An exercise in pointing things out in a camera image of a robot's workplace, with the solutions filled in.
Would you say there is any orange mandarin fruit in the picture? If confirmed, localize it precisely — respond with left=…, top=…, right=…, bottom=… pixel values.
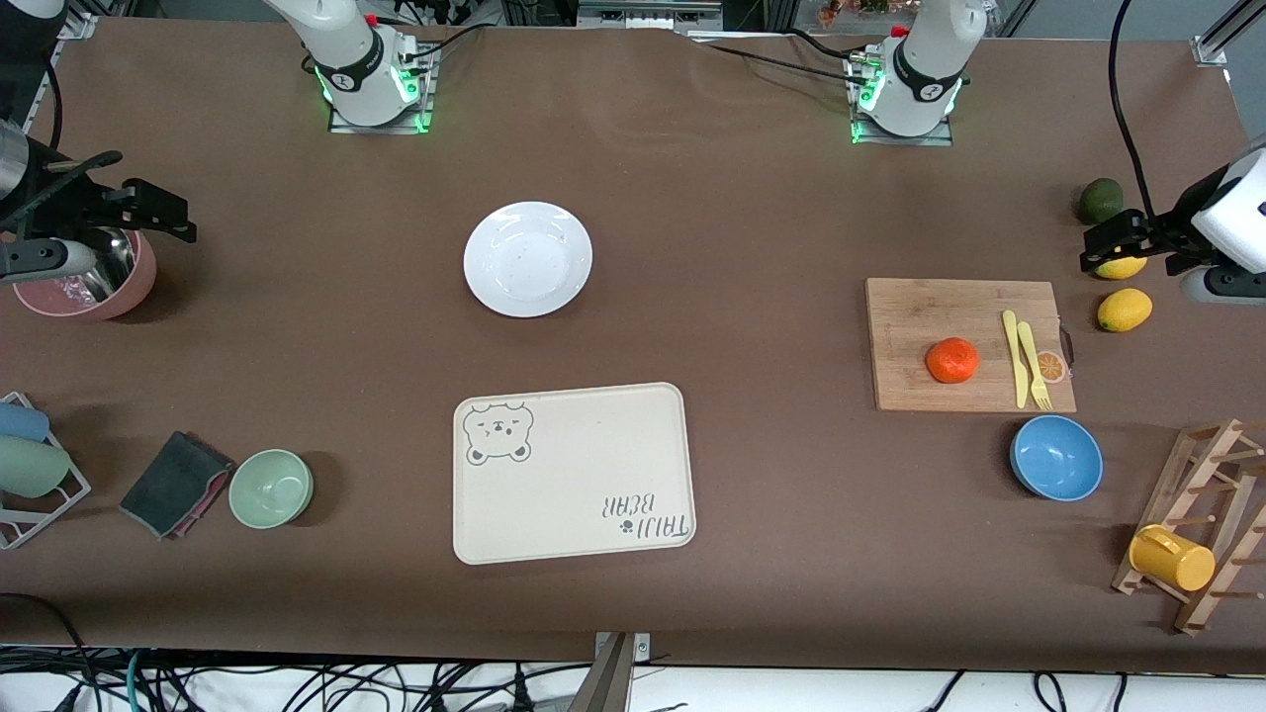
left=926, top=337, right=981, bottom=385

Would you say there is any white round plate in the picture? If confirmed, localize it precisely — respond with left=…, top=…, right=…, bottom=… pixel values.
left=463, top=201, right=594, bottom=319

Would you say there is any green avocado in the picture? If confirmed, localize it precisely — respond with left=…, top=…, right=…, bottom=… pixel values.
left=1077, top=178, right=1126, bottom=225

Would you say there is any metal scoop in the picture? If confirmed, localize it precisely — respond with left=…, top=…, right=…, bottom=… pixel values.
left=59, top=227, right=139, bottom=300

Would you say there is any pink bowl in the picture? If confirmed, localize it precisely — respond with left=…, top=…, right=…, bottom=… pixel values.
left=12, top=225, right=158, bottom=322

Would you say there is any yellow plastic fork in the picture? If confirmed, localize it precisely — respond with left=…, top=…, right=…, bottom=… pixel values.
left=1017, top=320, right=1053, bottom=411

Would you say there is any yellow plastic knife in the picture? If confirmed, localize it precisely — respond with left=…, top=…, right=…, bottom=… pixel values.
left=1002, top=310, right=1031, bottom=409

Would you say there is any wooden cutting board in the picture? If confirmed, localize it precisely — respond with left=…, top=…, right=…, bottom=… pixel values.
left=865, top=278, right=1078, bottom=414

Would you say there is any blue bowl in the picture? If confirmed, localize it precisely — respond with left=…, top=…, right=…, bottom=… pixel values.
left=1009, top=414, right=1105, bottom=503

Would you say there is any blue cup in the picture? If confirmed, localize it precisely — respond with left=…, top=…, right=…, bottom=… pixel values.
left=0, top=401, right=50, bottom=444

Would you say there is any dark grey folded cloth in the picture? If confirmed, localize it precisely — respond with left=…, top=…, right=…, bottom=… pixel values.
left=119, top=430, right=236, bottom=541

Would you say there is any pale green cup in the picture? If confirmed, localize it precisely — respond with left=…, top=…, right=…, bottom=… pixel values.
left=0, top=435, right=72, bottom=499

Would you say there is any wooden mug rack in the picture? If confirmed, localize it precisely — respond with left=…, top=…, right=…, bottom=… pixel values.
left=1112, top=418, right=1266, bottom=636

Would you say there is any pale green bowl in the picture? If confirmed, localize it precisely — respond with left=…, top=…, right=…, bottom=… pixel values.
left=228, top=449, right=316, bottom=531

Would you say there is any yellow mug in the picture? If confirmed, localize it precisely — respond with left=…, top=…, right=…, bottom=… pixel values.
left=1129, top=524, right=1217, bottom=593

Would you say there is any cream bear print tray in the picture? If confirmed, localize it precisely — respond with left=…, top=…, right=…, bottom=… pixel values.
left=453, top=382, right=697, bottom=566

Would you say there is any grey metal equipment box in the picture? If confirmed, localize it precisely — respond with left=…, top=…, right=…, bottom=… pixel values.
left=577, top=0, right=723, bottom=31

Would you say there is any aluminium frame rail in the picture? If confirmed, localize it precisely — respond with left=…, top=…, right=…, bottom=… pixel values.
left=20, top=10, right=100, bottom=134

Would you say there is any aluminium frame corner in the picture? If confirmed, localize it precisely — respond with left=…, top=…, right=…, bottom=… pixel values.
left=1192, top=0, right=1266, bottom=68

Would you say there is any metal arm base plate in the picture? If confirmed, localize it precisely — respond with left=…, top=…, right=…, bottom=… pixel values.
left=328, top=44, right=437, bottom=134
left=849, top=54, right=955, bottom=147

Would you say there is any white wire cup rack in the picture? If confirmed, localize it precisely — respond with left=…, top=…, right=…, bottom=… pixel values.
left=0, top=392, right=92, bottom=551

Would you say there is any black arm base cable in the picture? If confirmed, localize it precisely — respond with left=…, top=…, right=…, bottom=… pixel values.
left=401, top=25, right=486, bottom=75
left=682, top=30, right=871, bottom=85

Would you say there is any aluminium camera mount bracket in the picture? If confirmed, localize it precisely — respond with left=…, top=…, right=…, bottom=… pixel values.
left=569, top=631, right=654, bottom=712

